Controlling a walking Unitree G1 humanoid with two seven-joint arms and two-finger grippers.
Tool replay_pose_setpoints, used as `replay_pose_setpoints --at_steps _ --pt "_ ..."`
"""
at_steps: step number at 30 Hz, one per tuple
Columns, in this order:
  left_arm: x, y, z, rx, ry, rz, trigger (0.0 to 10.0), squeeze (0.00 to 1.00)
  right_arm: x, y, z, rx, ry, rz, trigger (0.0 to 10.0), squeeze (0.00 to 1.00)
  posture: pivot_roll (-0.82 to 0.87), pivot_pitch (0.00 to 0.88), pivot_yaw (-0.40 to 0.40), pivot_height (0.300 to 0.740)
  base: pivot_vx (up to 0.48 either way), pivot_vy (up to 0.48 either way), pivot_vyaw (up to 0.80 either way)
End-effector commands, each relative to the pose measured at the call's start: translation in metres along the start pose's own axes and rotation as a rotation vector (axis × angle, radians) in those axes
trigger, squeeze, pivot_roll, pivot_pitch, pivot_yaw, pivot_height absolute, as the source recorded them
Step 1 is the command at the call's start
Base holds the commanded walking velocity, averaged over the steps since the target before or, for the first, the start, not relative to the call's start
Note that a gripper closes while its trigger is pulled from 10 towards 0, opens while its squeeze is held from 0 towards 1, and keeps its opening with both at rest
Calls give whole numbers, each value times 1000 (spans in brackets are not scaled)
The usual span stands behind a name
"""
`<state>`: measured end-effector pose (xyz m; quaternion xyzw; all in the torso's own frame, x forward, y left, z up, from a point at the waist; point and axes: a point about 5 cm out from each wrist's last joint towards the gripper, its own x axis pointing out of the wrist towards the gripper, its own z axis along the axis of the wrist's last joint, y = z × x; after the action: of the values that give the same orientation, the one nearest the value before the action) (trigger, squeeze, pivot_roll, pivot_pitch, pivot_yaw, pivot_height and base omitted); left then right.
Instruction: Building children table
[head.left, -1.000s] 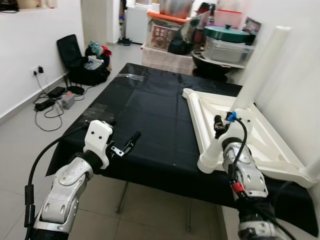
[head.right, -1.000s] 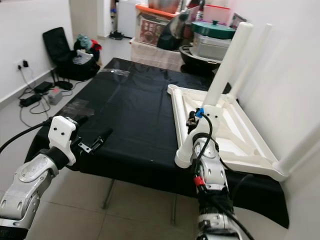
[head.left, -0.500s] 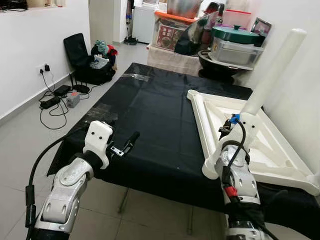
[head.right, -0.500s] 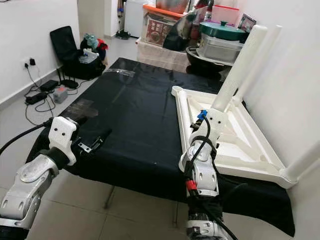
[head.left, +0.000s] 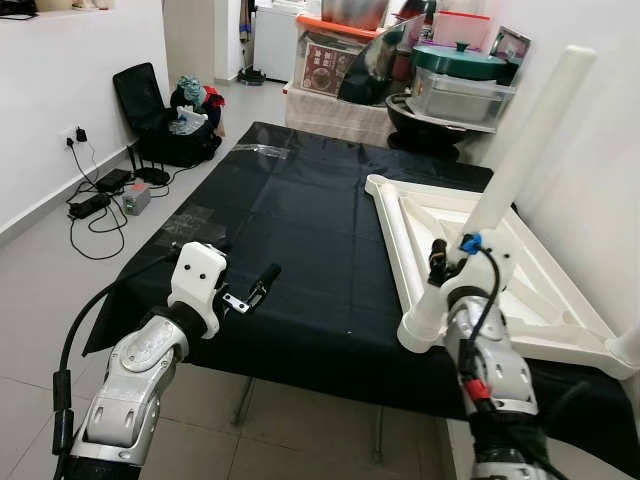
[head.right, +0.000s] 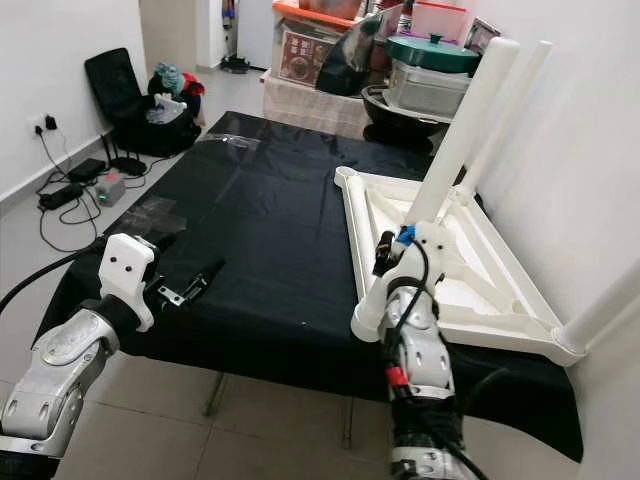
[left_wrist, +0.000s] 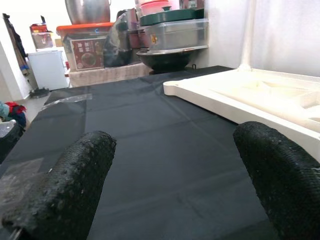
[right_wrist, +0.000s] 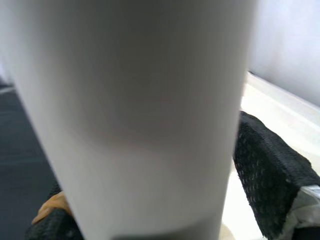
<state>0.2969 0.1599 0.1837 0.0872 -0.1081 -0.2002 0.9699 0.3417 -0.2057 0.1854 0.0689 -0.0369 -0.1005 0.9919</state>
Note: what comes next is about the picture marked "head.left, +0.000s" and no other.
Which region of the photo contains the clear tape cross patch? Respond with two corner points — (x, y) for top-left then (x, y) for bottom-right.
(165, 205), (226, 241)

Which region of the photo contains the black floor cloth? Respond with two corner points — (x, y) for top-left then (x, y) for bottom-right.
(82, 122), (640, 471)

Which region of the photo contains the grey power box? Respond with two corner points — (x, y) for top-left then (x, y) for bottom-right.
(122, 183), (153, 216)

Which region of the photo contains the black round stand base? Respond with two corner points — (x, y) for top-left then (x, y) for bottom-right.
(135, 168), (171, 186)

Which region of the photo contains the clear tape strip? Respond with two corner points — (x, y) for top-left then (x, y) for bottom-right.
(235, 145), (291, 161)

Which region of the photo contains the black wok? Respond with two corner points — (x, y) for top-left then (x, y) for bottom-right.
(385, 95), (491, 156)

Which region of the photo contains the black power adapter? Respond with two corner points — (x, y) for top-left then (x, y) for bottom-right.
(95, 168), (134, 191)
(68, 193), (111, 219)

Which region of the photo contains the white plastic packet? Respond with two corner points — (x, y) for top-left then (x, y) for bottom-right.
(170, 108), (209, 136)

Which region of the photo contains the teal plush toy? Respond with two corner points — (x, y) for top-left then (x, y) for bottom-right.
(178, 75), (206, 106)

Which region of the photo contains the beige cloth-covered stand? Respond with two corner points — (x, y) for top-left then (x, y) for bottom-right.
(285, 85), (396, 149)

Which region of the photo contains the black open bag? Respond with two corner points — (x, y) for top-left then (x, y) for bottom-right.
(112, 62), (223, 168)

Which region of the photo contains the black glossy bag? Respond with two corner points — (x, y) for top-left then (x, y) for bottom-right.
(338, 25), (421, 106)

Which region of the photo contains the green pot with lid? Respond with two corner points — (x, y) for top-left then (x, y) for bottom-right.
(412, 42), (509, 81)

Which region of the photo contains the orange-lidded storage box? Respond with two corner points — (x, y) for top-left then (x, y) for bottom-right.
(298, 14), (386, 96)

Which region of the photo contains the white appliance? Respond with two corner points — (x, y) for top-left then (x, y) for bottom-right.
(252, 5), (301, 81)

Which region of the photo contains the printed cardboard box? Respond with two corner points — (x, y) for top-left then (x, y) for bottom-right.
(490, 27), (531, 86)

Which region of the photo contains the pink plastic container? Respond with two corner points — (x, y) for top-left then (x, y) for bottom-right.
(432, 12), (491, 51)

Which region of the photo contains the metal pot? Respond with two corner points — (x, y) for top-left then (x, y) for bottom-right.
(320, 0), (391, 31)

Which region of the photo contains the black countertop appliance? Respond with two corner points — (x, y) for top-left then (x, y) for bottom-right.
(0, 0), (39, 19)

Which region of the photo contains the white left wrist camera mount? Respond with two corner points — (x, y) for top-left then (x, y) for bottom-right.
(168, 242), (229, 339)

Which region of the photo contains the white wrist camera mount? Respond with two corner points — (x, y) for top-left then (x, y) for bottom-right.
(455, 232), (516, 291)
(168, 242), (229, 339)

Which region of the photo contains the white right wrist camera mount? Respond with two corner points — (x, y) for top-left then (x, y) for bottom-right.
(455, 232), (516, 291)

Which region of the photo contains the black looped floor cable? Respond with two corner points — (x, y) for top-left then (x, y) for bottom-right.
(68, 140), (131, 261)

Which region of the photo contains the wall socket with plug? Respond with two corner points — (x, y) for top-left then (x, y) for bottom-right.
(60, 125), (89, 149)

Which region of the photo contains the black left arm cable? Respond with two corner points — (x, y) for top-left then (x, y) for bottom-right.
(52, 250), (181, 471)

